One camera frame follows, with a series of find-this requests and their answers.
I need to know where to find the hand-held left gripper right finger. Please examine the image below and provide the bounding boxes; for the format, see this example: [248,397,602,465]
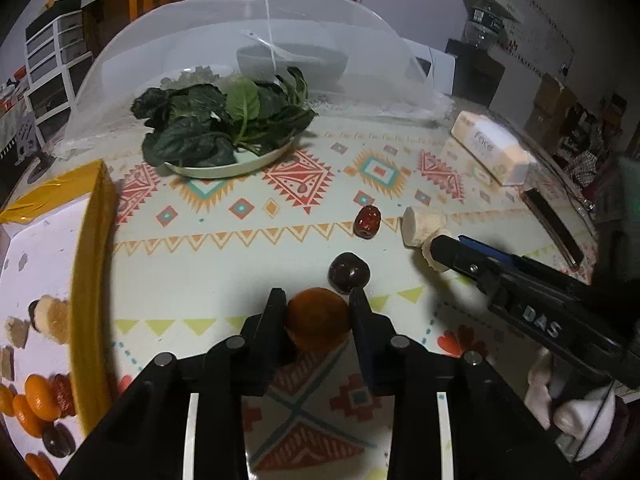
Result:
[348,287,583,480]

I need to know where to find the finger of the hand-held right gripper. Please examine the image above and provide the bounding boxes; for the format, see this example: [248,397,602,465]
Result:
[431,235,506,292]
[457,234,526,267]

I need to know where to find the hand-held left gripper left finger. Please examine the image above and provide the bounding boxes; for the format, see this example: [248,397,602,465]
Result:
[59,287,288,480]

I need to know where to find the yellow-rimmed white tray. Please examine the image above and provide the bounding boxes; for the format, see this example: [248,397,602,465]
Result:
[0,159,121,480]

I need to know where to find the person's right forearm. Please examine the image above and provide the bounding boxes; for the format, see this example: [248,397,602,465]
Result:
[570,400,638,480]

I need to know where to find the person's right hand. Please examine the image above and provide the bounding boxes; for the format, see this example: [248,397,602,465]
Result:
[525,347,618,461]

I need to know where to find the flat black bar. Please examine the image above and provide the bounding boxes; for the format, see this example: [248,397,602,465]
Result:
[521,187,585,272]

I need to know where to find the white tissue pack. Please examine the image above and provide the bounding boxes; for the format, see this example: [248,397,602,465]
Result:
[450,110,536,187]

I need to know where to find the cardboard boxes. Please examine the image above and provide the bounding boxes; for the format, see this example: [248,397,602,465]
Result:
[525,72,576,148]

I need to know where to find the pale green plate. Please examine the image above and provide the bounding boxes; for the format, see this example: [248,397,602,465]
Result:
[162,132,298,178]

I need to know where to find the black cabinet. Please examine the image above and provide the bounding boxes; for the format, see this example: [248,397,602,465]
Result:
[445,37,506,108]

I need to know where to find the white appliance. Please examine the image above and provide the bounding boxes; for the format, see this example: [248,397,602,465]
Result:
[400,37,457,96]

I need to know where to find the dark leafy greens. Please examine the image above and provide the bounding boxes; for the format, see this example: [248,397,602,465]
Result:
[131,66,318,167]

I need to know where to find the water jug with blue cap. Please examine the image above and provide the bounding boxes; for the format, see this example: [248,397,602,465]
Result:
[459,0,518,51]

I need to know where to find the grey bowl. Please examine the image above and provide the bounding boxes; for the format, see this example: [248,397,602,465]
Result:
[236,44,348,88]

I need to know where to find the white spoon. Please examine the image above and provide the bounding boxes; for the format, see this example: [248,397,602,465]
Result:
[242,30,326,63]

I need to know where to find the white mesh food cover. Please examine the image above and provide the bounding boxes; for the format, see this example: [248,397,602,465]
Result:
[52,0,453,161]

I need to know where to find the small grey gadget on stand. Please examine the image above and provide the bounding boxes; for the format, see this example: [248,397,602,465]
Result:
[14,110,53,181]

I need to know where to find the white plastic drawer unit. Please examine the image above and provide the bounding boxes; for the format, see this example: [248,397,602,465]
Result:
[24,10,93,143]

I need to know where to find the white wall chart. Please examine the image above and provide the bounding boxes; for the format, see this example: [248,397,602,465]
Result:
[500,0,576,78]

